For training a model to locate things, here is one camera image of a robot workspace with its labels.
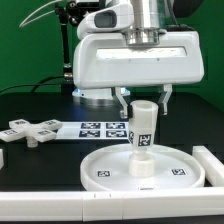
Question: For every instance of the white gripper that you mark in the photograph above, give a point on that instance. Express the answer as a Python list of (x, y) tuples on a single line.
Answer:
[(104, 60)]

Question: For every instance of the white round table top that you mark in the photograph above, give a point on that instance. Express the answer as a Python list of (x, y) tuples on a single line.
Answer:
[(121, 168)]

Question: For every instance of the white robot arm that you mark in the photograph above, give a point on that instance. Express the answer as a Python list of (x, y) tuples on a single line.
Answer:
[(126, 44)]

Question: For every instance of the white marker sheet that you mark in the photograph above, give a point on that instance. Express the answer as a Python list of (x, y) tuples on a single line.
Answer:
[(93, 130)]

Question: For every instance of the white cross-shaped table base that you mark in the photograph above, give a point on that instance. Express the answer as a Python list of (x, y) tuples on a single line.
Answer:
[(33, 133)]

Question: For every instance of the white left fence block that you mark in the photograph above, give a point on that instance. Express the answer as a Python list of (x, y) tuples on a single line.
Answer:
[(1, 159)]

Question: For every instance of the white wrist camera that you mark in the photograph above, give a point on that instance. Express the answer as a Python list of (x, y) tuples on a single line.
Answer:
[(114, 18)]

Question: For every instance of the white right fence rail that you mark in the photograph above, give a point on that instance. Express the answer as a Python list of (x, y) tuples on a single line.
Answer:
[(214, 169)]

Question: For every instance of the white fence rail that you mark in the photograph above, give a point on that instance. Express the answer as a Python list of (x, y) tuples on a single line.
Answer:
[(214, 169), (93, 206)]

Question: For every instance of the white front fence rail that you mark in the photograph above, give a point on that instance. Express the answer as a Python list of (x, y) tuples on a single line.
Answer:
[(93, 206)]

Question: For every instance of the black camera stand pole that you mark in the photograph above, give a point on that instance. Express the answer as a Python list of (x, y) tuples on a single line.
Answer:
[(68, 86)]

